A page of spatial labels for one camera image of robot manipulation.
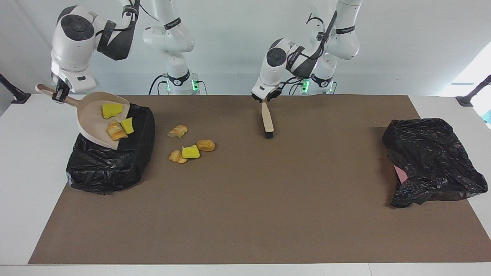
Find beige plastic dustpan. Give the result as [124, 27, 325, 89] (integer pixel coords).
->
[35, 84, 131, 151]

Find black base cable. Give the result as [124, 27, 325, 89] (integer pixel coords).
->
[149, 74, 169, 95]
[279, 75, 307, 95]

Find croissant piece pale underside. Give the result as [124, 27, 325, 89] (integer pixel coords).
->
[106, 120, 129, 141]

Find crumpled black trash bag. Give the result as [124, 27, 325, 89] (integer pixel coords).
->
[382, 118, 488, 209]

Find black clamp stand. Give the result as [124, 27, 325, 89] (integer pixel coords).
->
[456, 75, 491, 107]
[0, 74, 31, 105]

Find brown table mat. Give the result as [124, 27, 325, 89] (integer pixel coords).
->
[28, 95, 491, 265]

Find beige hand brush black bristles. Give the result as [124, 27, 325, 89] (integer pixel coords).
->
[261, 100, 274, 139]

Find pink bin under bag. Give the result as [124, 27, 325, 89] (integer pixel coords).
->
[394, 164, 410, 184]

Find rectangular bin with black bag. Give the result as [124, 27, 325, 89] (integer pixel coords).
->
[66, 103, 156, 195]

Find striped croissant piece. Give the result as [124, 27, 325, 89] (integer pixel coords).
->
[167, 125, 188, 138]
[169, 149, 188, 164]

